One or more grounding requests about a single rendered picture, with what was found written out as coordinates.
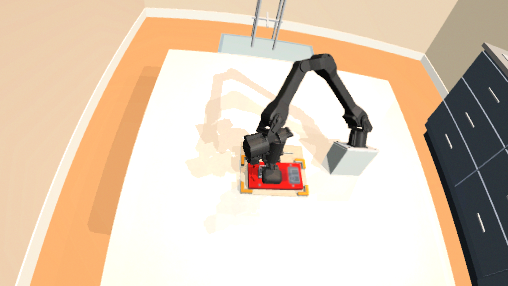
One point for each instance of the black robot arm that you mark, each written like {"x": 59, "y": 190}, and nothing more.
{"x": 277, "y": 111}

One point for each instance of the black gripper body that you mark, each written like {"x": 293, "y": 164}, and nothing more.
{"x": 272, "y": 175}

